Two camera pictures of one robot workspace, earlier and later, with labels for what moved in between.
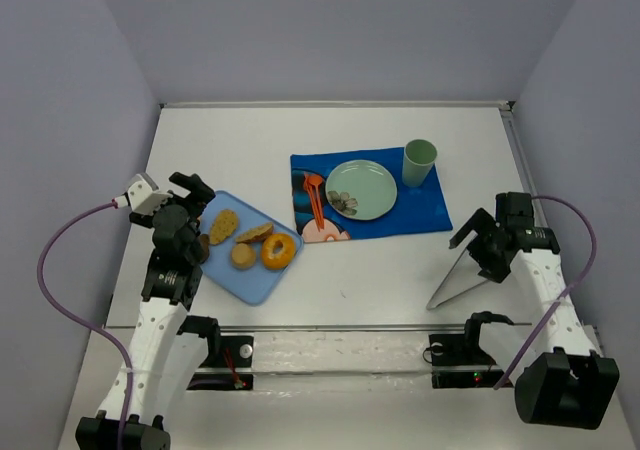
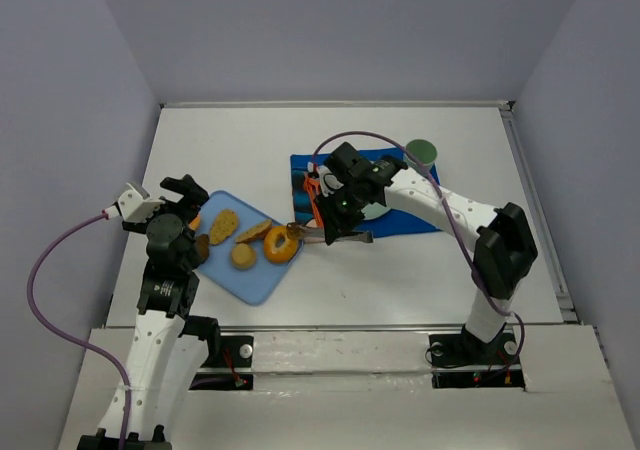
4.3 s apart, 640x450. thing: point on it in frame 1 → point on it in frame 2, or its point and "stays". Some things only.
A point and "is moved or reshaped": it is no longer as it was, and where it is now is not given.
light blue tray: [250, 252] stays
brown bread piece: [204, 247] stays
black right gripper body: [486, 245] → [329, 218]
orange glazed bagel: [283, 258] is moved or reshaped
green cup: [419, 158] stays
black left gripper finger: [195, 208] stays
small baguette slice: [258, 234] stays
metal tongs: [474, 284] → [316, 235]
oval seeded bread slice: [223, 226] stays
